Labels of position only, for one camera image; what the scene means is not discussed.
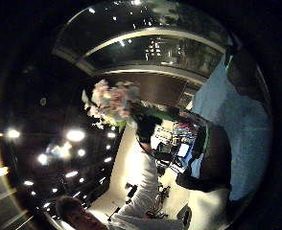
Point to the pink and white flower bouquet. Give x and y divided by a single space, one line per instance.
113 100

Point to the colourful shelf of goods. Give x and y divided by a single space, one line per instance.
183 134

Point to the white marker cube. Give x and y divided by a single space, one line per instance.
162 133

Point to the black tripod stand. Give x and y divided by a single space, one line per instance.
160 201

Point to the group of ceiling lamps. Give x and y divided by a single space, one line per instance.
75 135

